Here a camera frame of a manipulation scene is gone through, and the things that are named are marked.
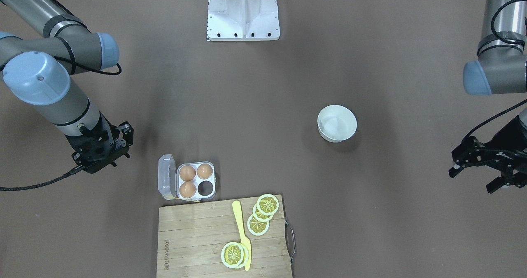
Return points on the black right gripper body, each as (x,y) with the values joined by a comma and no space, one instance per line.
(126,132)

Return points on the clear plastic egg box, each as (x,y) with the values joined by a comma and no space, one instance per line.
(195,181)

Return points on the lemon slice top of pair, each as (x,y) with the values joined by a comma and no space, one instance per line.
(232,255)

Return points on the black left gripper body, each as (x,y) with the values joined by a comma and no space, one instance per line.
(507,151)

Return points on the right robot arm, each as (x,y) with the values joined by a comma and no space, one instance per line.
(39,72)

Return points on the wooden cutting board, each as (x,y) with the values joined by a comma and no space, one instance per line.
(191,238)

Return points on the lemon slice middle of row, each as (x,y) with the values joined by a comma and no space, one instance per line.
(259,216)

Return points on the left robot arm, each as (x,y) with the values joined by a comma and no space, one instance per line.
(500,68)

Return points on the white bowl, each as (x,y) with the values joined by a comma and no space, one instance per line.
(336,123)

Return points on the lemon slice end of row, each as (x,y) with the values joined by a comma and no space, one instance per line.
(267,204)

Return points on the brown egg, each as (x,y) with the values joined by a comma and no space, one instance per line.
(187,190)
(187,173)
(204,171)

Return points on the lemon slice near knife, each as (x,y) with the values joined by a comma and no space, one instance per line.
(257,227)

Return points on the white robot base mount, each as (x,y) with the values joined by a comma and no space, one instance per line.
(242,20)

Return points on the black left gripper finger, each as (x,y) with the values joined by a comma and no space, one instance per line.
(463,157)
(509,177)

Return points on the lemon slice under pair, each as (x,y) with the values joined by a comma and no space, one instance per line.
(246,256)

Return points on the yellow plastic knife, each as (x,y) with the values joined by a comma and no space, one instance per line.
(238,213)

